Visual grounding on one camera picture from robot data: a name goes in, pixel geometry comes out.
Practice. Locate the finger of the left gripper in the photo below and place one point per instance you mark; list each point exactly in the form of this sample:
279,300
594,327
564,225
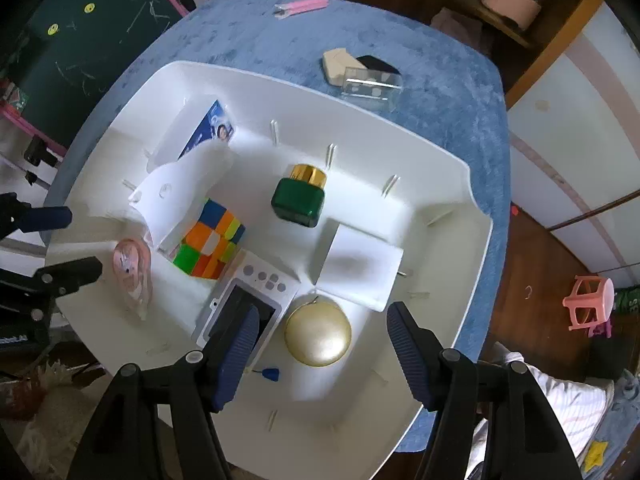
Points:
34,296
20,216

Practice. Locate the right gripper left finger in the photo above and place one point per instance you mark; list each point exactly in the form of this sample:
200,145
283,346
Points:
122,441

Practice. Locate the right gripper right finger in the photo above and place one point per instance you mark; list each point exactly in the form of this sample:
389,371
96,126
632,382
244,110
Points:
525,439

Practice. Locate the white small box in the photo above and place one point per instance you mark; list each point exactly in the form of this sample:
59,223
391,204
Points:
171,198

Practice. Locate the colourful rubik's cube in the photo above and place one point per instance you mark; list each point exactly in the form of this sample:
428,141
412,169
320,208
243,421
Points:
210,244

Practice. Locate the silver digital camera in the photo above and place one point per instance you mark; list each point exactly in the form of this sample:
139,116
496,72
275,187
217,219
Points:
249,278

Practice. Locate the blue photo card case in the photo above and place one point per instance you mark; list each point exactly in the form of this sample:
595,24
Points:
201,119

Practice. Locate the gold round compact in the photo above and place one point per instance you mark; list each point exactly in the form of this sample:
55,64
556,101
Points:
318,333

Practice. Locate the white square box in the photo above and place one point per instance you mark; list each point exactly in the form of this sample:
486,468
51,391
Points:
360,268

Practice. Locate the green gold-capped bottle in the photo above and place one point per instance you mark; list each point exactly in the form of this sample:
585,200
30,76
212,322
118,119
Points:
299,197

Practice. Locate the beige angular box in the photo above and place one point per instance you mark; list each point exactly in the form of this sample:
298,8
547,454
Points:
337,63

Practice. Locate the pink plastic stool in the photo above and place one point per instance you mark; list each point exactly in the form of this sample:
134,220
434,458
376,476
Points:
590,303

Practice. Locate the white plastic tray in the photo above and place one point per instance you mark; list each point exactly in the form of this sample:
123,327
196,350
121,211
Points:
344,420

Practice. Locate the white sliding wardrobe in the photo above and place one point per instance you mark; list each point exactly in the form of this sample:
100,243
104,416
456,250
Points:
573,121

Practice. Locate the pink utility knife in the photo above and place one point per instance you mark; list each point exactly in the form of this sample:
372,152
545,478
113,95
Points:
286,10

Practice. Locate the blue fuzzy table cloth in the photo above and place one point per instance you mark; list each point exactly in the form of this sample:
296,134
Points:
453,96

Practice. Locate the clear plastic case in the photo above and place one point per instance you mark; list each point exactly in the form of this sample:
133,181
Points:
372,89

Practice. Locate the black small box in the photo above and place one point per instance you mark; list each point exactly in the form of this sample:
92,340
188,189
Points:
370,62

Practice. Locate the folded pink towel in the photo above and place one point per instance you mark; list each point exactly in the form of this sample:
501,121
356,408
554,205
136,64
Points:
460,27

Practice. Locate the wooden corner shelf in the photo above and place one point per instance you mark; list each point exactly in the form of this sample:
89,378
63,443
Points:
523,56

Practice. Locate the green chalkboard pink frame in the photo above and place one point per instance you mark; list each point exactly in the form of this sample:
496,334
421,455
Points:
59,57

